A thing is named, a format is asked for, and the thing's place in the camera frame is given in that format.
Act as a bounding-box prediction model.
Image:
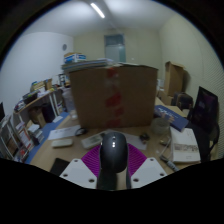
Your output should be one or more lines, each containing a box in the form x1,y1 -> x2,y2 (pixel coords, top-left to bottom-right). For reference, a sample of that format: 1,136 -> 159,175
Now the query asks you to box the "ceiling tube light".
89,2 -> 106,20

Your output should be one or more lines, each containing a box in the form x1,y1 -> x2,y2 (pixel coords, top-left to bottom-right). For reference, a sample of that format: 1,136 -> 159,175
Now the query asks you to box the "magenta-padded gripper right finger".
125,142 -> 168,190

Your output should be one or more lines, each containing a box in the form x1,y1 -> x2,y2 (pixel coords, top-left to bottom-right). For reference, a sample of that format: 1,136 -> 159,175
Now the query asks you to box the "black mouse pad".
49,157 -> 71,177

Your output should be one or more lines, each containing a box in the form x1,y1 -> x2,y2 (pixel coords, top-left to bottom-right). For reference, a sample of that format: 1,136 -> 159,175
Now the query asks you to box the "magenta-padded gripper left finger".
58,143 -> 103,190

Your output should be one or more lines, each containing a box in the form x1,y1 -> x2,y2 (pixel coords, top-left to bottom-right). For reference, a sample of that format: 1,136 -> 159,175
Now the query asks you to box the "dark brown bag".
172,91 -> 195,110

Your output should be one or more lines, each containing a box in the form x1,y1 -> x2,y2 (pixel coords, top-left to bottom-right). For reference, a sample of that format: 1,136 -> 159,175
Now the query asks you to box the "black computer mouse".
96,131 -> 131,191

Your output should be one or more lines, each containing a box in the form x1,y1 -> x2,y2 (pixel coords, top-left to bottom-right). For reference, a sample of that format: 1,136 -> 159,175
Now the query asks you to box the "grey door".
103,33 -> 127,64

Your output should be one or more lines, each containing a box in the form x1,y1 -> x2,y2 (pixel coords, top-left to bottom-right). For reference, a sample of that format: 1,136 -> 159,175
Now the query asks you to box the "blue book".
153,104 -> 190,133

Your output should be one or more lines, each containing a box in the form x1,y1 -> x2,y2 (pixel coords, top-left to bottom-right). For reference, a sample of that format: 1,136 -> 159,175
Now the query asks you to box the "large brown cardboard box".
68,63 -> 159,131

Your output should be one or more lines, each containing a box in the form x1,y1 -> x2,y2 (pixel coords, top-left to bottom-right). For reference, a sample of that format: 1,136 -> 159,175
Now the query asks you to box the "black monitor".
0,101 -> 7,123

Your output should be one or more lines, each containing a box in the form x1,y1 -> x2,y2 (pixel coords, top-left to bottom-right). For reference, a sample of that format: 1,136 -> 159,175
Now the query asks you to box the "tall open cardboard box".
162,60 -> 185,98

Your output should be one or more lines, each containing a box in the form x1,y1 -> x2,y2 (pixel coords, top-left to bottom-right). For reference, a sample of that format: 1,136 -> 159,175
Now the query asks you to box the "clear plastic container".
150,116 -> 171,136

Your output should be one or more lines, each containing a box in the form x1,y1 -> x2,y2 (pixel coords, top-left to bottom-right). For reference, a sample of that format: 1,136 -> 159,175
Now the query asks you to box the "small black round object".
74,127 -> 89,137

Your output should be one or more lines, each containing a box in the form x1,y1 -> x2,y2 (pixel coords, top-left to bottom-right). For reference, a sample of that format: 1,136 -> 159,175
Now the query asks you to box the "small white flat device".
50,137 -> 75,149

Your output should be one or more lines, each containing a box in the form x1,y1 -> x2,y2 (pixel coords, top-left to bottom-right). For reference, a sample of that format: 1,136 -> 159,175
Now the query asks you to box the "blue and white box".
63,51 -> 87,65

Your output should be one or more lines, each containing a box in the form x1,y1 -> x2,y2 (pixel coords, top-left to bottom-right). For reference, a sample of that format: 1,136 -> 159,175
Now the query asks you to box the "white book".
169,126 -> 202,165

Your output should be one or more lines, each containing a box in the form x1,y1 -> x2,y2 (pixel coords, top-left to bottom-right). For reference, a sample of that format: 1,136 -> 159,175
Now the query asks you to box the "black office chair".
187,85 -> 221,162

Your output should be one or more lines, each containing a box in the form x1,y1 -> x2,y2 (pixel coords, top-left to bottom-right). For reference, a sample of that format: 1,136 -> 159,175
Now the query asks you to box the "white shelf unit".
0,77 -> 69,165

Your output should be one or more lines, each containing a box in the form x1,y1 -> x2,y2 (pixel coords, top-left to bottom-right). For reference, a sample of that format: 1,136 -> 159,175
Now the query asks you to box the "stack of papers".
61,57 -> 115,73

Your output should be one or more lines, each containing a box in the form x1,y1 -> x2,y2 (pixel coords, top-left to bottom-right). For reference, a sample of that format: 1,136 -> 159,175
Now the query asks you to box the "small black clip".
138,132 -> 151,145

